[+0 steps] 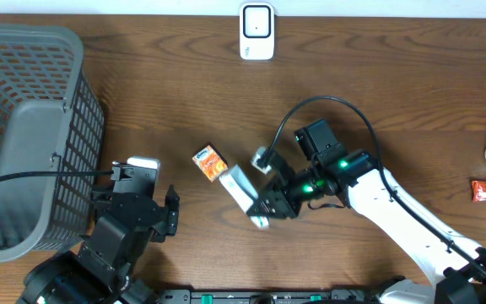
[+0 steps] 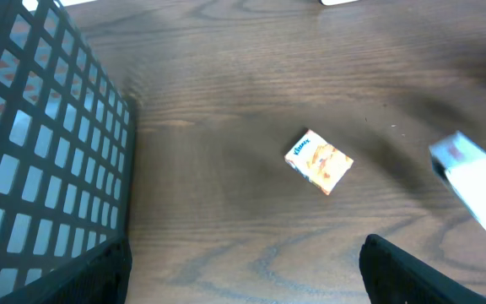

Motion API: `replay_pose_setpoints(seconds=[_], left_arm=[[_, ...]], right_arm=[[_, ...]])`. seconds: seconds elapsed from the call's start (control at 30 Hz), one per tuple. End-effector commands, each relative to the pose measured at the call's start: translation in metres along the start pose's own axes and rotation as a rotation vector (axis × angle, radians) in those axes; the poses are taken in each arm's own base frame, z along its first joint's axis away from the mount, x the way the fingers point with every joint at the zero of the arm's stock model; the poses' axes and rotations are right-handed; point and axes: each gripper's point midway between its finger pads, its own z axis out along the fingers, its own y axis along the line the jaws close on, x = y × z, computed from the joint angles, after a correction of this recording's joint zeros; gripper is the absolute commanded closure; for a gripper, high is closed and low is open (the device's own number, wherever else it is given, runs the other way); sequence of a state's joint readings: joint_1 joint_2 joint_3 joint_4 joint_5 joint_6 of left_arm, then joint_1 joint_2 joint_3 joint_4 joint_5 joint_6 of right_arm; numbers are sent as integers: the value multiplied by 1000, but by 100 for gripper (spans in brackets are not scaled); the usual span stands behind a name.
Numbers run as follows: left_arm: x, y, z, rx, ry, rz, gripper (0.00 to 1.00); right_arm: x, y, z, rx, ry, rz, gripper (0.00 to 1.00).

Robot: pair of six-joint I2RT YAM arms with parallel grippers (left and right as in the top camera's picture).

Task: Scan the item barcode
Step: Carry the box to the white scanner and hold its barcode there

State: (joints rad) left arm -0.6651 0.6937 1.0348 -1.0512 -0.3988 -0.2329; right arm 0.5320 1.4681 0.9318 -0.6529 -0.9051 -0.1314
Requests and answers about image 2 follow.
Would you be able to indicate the orange tissue pack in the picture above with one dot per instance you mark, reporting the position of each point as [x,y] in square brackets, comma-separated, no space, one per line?
[318,161]

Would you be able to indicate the grey plastic mesh basket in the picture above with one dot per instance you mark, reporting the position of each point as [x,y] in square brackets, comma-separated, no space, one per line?
[66,150]

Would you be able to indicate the white green medicine box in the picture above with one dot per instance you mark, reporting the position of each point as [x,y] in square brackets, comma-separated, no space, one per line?
[461,166]

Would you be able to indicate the white barcode scanner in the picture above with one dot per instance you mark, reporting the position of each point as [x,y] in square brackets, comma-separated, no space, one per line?
[331,3]

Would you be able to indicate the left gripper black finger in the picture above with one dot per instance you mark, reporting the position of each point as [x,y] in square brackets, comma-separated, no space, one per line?
[392,275]

